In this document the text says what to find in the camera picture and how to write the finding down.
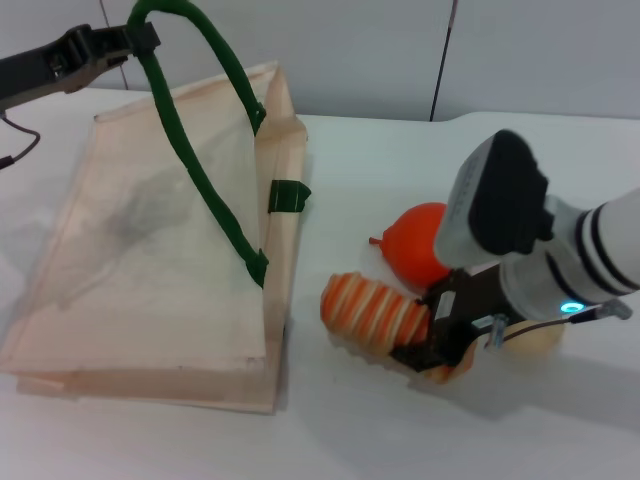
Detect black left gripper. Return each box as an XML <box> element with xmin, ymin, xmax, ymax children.
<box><xmin>0</xmin><ymin>23</ymin><xmax>161</xmax><ymax>109</ymax></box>

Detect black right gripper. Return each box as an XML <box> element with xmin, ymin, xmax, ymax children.
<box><xmin>392</xmin><ymin>267</ymin><xmax>511</xmax><ymax>374</ymax></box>

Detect beige tote bag green handles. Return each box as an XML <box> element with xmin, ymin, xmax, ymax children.
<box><xmin>0</xmin><ymin>0</ymin><xmax>312</xmax><ymax>416</ymax></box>

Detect orange persimmon shaped toy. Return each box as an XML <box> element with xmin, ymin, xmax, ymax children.
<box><xmin>368</xmin><ymin>201</ymin><xmax>454</xmax><ymax>294</ymax></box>

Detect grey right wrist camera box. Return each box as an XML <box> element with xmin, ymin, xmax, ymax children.
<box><xmin>433</xmin><ymin>128</ymin><xmax>554</xmax><ymax>266</ymax></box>

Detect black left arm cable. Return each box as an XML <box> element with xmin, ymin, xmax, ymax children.
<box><xmin>0</xmin><ymin>113</ymin><xmax>41</xmax><ymax>171</ymax></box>

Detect orange striped bread loaf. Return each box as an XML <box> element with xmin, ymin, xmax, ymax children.
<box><xmin>319</xmin><ymin>269</ymin><xmax>474</xmax><ymax>386</ymax></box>

